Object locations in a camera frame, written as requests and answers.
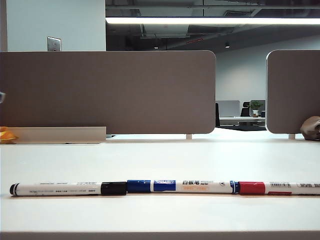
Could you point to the metal wall outlet plate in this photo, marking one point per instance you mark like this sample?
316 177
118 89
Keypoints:
54 44

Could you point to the blue capped white marker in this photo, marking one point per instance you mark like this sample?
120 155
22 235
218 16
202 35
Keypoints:
180 186

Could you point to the red capped white marker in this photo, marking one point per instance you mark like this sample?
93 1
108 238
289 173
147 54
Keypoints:
275 188

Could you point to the black ceiling spot lamp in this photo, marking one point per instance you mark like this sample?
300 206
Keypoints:
227 45

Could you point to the long ceiling light strip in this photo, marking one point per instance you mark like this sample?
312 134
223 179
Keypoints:
212 20

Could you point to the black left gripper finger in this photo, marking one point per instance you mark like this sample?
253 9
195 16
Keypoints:
2 97

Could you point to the white background desk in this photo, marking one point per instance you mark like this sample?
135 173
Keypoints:
240 120

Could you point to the white desk ledge box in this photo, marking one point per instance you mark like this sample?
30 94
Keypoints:
62 135

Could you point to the orange yellow object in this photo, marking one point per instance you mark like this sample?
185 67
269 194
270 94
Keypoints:
7 135

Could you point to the black capped white marker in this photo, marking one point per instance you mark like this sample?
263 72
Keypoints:
62 188

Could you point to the grey background partition panel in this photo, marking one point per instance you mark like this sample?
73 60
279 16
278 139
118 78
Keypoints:
227 108

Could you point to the black office chair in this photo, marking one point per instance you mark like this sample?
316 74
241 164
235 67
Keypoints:
245 108

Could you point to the red ceiling sign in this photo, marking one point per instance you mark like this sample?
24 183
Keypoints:
194 40

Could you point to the white partition foot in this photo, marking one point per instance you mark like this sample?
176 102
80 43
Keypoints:
189 136
291 136

